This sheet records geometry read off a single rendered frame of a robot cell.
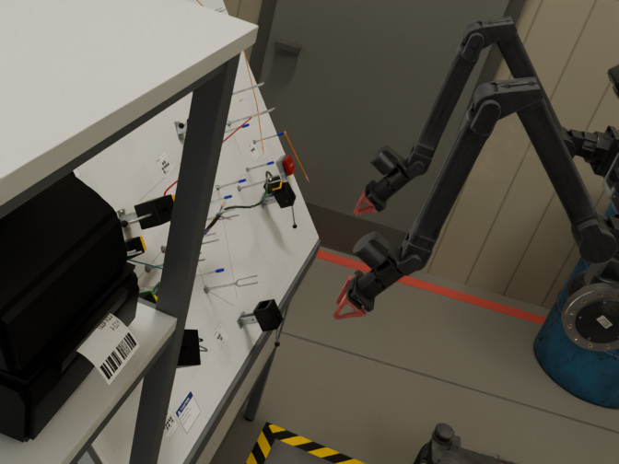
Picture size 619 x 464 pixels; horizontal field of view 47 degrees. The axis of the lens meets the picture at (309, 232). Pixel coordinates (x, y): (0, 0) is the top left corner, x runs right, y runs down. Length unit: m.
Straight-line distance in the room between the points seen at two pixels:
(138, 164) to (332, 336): 1.93
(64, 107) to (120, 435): 0.95
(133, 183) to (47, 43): 0.93
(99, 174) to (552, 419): 2.52
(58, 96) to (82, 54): 0.09
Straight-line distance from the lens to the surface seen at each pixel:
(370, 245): 1.60
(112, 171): 1.50
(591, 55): 3.56
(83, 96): 0.55
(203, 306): 1.66
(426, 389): 3.25
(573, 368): 3.59
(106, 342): 0.80
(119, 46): 0.66
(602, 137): 2.07
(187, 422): 1.57
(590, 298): 1.93
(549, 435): 3.38
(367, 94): 3.50
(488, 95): 1.43
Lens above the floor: 2.08
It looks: 31 degrees down
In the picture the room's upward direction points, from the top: 17 degrees clockwise
